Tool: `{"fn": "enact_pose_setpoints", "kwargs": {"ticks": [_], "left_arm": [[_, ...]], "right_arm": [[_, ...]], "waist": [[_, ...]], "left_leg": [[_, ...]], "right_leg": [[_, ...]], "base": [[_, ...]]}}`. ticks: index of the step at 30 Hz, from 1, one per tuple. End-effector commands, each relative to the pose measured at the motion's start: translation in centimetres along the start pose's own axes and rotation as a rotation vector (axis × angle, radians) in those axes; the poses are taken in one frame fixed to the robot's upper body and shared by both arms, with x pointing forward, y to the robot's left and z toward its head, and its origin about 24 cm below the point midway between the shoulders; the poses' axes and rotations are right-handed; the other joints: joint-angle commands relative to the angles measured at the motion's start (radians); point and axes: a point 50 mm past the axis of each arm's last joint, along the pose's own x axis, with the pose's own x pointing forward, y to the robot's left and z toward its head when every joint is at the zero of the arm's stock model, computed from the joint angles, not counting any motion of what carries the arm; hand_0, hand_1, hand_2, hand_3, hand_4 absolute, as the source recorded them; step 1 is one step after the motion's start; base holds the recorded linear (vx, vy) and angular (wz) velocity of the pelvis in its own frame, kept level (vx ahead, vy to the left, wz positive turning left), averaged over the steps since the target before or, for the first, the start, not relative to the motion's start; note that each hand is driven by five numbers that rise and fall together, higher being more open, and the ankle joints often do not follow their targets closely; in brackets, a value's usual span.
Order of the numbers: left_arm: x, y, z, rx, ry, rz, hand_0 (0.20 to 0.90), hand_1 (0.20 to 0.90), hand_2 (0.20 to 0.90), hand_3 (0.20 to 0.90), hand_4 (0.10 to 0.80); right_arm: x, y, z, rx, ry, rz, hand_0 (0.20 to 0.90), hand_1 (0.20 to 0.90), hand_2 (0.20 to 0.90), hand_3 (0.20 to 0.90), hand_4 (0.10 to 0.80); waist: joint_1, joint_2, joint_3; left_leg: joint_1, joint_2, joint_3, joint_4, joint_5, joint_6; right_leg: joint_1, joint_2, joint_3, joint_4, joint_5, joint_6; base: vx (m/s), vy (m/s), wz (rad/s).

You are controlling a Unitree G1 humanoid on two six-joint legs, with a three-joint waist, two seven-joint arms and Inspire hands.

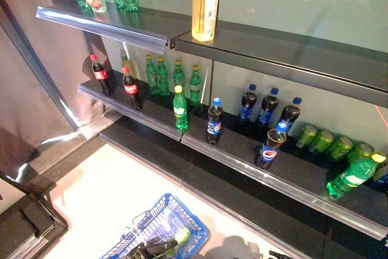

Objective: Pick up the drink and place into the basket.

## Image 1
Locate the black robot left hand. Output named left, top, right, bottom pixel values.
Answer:
left=121, top=235, right=179, bottom=259

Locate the blue plastic shopping basket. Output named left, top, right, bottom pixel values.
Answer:
left=98, top=192, right=210, bottom=259

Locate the green bottle white label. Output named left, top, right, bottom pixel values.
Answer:
left=168, top=225, right=192, bottom=249

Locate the dark shelf board long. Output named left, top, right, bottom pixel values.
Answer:
left=180, top=110, right=388, bottom=242

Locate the dark store shelf unit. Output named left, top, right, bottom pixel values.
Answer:
left=99, top=116, right=388, bottom=259

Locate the pepsi bottle blue cap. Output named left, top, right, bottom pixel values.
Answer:
left=206, top=97, right=224, bottom=144
left=237, top=83, right=258, bottom=122
left=278, top=96, right=303, bottom=136
left=253, top=120, right=287, bottom=170
left=257, top=87, right=280, bottom=129

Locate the large green bottle yellow cap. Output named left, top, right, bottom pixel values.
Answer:
left=325, top=152, right=387, bottom=201

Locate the green soda can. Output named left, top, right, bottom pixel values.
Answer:
left=327, top=135, right=354, bottom=161
left=307, top=129, right=335, bottom=155
left=346, top=141, right=375, bottom=164
left=295, top=123, right=318, bottom=149

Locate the black low cabinet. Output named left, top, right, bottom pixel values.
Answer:
left=0, top=170, right=69, bottom=259

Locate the dark shelf board short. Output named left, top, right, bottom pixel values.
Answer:
left=77, top=70, right=210, bottom=143

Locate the green sprite bottle yellow cap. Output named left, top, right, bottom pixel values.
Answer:
left=189, top=64, right=202, bottom=107
left=172, top=85, right=189, bottom=133
left=155, top=55, right=171, bottom=97
left=172, top=59, right=186, bottom=89
left=145, top=54, right=159, bottom=96

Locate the cola bottle red cap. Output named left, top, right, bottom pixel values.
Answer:
left=121, top=66, right=144, bottom=111
left=90, top=54, right=113, bottom=97

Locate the small yellow tea bottle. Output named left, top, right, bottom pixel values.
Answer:
left=119, top=49, right=136, bottom=81

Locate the dark shelf board plain edge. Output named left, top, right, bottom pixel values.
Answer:
left=174, top=19, right=388, bottom=109

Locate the dark shelf board clear strip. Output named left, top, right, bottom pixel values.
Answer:
left=35, top=4, right=192, bottom=56

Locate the yellow tea bottle green cap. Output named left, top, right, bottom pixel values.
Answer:
left=191, top=0, right=220, bottom=42

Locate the grey wire basket handle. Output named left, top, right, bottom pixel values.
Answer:
left=120, top=209, right=171, bottom=243

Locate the dark metal upright post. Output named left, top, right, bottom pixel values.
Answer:
left=0, top=0, right=82, bottom=134

